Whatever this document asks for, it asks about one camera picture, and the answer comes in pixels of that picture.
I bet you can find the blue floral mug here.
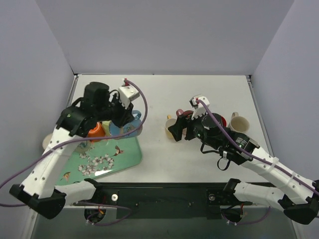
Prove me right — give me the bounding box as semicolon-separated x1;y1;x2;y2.
109;110;142;136

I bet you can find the pale green mug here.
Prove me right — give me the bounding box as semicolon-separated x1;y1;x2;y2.
101;120;112;137

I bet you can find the pink mug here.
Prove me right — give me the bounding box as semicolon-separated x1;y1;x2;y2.
176;109;193;119

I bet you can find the black gold-rimmed mug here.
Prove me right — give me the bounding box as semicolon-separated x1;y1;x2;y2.
221;116;227;127

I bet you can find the beige bird mug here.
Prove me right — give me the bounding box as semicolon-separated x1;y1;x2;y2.
228;112;250;133

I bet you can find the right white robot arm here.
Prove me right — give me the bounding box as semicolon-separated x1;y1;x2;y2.
168;114;319;225

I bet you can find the orange mug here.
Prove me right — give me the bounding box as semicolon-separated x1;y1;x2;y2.
88;122;105;142

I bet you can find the cream dragon mug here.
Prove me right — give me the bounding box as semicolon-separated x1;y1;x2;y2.
74;140;91;153

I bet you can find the green floral tray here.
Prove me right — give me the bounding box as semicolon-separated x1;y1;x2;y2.
55;137;142;186

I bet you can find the aluminium rail frame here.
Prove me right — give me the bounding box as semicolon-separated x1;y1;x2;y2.
29;74;257;212

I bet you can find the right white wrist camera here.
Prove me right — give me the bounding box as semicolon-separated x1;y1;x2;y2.
189;94;210;120

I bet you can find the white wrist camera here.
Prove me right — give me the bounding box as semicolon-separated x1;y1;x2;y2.
118;78;140;109
189;94;210;120

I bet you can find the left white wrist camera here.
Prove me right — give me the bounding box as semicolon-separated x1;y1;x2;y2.
118;78;140;109

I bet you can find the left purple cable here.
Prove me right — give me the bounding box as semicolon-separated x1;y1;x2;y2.
0;79;149;208

